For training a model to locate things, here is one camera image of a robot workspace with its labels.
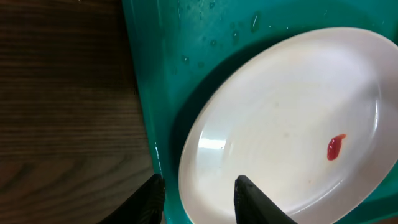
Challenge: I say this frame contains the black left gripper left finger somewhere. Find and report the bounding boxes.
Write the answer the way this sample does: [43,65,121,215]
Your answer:
[99,174,165,224]

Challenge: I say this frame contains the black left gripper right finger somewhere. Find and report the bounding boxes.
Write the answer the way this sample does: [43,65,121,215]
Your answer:
[234,175,297,224]

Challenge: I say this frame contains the white plate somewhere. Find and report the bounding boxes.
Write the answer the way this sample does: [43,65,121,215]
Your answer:
[178,27,397,223]

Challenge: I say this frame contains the teal plastic tray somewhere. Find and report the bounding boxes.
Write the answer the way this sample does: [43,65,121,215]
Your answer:
[123,0,397,223]

